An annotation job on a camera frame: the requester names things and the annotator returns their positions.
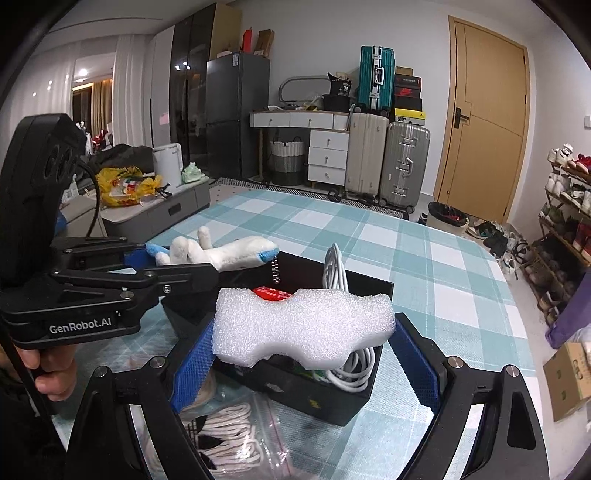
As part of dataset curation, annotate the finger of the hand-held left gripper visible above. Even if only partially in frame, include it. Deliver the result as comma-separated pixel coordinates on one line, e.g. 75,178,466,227
50,236,162,272
50,263,221,302

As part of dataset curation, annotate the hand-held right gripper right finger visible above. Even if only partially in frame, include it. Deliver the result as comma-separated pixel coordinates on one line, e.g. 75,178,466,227
390,313,550,480

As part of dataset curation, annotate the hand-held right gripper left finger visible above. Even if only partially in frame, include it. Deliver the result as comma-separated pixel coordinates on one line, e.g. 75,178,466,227
67,318,218,480

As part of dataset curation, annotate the white blue plush toy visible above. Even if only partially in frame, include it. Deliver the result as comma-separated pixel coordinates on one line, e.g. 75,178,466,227
147,227,283,283

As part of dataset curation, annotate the bag of white rope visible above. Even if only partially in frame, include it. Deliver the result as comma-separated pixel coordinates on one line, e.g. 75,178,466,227
178,369,296,480

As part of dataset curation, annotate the red white glue packet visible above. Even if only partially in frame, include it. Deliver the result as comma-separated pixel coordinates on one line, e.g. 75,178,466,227
253,286,293,302

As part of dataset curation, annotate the green medicine packet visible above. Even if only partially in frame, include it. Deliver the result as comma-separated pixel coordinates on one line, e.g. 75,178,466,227
295,364,331,384

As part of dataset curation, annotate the black cardboard box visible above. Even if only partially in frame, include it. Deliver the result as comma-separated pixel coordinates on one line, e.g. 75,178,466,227
159,251,395,426

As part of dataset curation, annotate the white foam piece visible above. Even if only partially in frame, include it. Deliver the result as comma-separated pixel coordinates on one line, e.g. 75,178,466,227
211,287,397,368

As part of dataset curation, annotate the white cable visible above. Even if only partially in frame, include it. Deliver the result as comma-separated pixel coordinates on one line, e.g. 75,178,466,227
316,243,377,393

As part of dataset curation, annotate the person's left forearm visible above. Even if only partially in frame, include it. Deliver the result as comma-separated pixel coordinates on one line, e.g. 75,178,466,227
0,381,68,480

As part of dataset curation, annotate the person's left hand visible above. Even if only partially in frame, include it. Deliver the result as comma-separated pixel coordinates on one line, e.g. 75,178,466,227
0,344,78,403

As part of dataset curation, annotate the grey coffee table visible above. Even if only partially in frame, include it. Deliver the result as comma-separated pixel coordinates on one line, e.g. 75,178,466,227
99,178,212,243

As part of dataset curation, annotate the yellow plastic bag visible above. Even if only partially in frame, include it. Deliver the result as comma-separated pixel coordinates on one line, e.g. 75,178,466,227
96,166,162,206

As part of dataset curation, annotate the white air purifier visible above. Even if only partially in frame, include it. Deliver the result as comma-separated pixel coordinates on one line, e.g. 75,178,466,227
152,143,183,188

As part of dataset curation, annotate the dark cloth pile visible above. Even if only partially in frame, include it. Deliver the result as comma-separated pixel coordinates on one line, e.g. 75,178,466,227
88,143,155,174

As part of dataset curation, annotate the teal checked tablecloth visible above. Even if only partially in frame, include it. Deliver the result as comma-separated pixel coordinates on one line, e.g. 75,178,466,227
51,190,550,480

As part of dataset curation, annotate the pile of floor shoes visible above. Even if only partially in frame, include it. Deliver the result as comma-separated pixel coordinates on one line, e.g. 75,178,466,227
466,219,527,278

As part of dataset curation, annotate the trash bin with black bag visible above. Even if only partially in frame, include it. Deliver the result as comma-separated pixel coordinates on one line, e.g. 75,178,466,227
427,202,469,238

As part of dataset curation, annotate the striped laundry basket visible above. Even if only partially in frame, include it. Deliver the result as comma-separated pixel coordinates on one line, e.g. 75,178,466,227
269,141,306,186

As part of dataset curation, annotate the white curtain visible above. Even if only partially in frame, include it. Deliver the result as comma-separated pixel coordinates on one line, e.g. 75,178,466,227
113,34,158,153

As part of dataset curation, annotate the purple bag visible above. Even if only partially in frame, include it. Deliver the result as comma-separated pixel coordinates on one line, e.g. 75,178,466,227
545,277,591,349

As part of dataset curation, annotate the white plastic bag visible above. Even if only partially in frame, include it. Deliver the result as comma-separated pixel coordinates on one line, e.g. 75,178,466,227
573,325,591,367

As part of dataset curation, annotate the grey refrigerator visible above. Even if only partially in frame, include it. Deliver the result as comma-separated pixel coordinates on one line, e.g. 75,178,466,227
205,52,271,181

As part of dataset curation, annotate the dark glass wardrobe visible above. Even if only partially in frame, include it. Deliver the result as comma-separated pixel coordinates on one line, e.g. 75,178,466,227
168,2,218,174

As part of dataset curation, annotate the white desk with drawers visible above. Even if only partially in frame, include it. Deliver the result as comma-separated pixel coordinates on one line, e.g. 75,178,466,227
249,110,352,188

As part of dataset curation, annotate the wooden shoe rack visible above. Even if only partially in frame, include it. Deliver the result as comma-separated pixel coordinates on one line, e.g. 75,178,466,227
526,148,591,328

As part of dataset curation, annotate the silver suitcase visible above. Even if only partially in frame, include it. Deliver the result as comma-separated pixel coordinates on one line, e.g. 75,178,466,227
379,121,431,208

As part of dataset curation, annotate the beige suitcase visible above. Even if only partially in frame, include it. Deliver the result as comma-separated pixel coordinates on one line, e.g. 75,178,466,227
344,111,391,199

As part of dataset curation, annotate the group of assorted shoes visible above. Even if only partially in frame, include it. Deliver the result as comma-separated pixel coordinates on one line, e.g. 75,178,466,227
529,144,591,324

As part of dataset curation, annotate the black storage box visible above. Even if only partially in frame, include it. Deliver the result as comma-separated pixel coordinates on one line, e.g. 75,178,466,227
322,93,352,113

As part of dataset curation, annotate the flat cardboard sheet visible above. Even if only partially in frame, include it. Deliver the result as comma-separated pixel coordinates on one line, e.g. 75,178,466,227
210,4,243,61

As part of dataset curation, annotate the black paper bag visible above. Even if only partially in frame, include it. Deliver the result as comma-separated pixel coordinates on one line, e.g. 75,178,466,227
327,71,354,97

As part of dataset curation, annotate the wooden door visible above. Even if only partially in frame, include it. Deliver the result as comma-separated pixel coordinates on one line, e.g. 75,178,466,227
433,15,531,227

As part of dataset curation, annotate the teal suitcase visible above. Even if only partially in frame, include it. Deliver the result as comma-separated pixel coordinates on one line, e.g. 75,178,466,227
358,45,396,116

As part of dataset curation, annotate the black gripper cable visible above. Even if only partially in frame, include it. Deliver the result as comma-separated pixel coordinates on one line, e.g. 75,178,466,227
76,159,105,241

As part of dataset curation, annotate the arched metal frame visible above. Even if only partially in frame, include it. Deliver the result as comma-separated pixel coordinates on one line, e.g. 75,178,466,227
279,76,333,109

